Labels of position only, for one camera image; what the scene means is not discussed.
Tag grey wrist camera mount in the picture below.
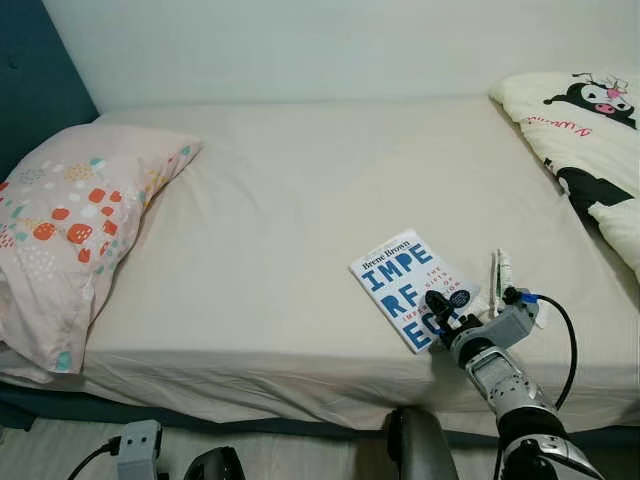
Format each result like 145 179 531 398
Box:
115 420 163 480
470 288 541 351

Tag white tube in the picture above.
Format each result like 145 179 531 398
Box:
487 250 516 321

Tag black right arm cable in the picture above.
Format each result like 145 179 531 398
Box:
505 290 579 480

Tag cream sheeted mattress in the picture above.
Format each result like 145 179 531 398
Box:
0 95 640 436

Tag cream cartoon print quilt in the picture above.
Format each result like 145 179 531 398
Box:
488 70 640 281

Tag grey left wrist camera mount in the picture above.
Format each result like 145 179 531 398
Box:
115 420 163 480

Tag teal padded headboard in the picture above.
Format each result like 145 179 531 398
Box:
0 0 101 181

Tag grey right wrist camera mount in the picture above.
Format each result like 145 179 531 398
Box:
470 288 541 351

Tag black left robot leg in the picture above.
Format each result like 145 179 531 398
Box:
183 447 246 480

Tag grey right robot leg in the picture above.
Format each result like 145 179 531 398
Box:
385 407 461 480

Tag pink dotted pillow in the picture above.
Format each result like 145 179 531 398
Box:
0 123 203 386

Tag white book blue letters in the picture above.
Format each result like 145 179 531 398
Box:
349 228 481 354

